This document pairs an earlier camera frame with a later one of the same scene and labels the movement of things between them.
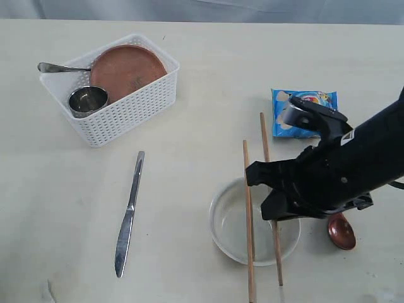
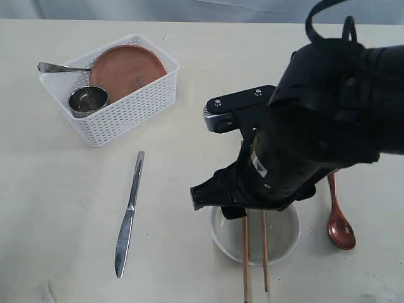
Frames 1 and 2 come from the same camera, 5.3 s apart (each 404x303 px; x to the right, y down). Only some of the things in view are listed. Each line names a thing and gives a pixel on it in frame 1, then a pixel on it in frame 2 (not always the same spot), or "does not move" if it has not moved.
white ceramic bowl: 228,226 does not move
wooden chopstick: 274,224 -> 265,250
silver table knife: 125,232 does not move
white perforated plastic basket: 125,112 does not move
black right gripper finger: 278,174 -> 234,189
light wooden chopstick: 250,222 -> 245,228
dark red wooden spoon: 341,231 does not move
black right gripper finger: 282,202 -> 233,212
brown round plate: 120,69 does not move
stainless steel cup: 86,100 does not move
